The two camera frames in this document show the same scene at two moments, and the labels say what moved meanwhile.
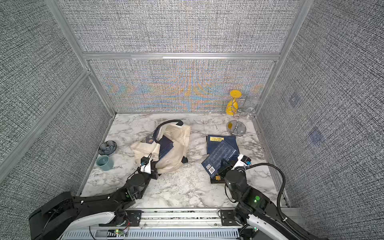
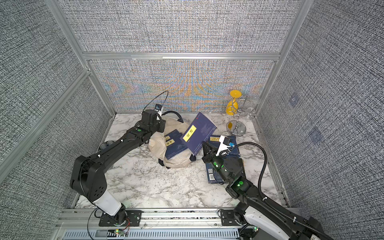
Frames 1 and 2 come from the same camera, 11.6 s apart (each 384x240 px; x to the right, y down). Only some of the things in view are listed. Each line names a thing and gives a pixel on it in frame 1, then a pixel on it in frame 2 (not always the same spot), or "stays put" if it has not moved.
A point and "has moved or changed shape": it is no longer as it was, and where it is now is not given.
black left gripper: x=153 y=173 → x=162 y=123
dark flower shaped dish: x=107 y=148 stays put
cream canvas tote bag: x=180 y=135 has moved or changed shape
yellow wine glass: x=232 y=106 stays put
